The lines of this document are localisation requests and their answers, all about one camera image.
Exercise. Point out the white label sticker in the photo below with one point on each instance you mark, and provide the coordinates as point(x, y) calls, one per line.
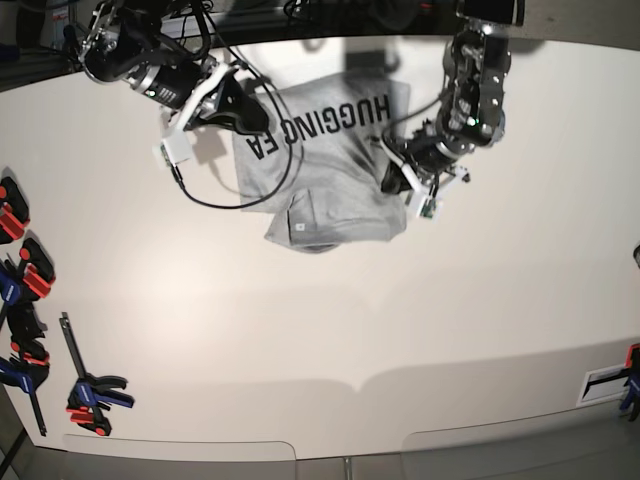
point(603, 385)

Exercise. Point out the blue black clamp left edge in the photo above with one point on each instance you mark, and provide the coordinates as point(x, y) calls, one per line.
point(11, 287)

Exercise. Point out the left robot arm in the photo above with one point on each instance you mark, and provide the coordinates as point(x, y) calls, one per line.
point(425, 146)

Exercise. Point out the grey T-shirt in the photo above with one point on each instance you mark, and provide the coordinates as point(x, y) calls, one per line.
point(319, 167)

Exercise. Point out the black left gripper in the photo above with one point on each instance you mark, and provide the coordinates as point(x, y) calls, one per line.
point(394, 181)

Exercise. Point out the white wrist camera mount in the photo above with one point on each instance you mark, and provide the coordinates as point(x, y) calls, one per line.
point(175, 146)

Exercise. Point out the red black clamp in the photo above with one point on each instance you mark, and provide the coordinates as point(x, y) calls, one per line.
point(15, 216)
point(38, 274)

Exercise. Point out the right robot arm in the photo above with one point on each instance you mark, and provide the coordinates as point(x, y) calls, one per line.
point(126, 43)

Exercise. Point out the blue bar clamp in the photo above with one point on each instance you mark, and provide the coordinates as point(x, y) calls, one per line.
point(91, 396)

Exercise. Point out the blue clamp right edge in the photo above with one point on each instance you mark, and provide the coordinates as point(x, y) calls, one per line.
point(630, 403)

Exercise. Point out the red black clamp upper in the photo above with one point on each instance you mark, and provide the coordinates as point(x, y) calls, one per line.
point(15, 216)

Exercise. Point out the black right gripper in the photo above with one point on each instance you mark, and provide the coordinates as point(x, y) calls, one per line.
point(229, 107)

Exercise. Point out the black clamp lower left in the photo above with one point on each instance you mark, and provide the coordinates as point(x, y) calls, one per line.
point(29, 365)

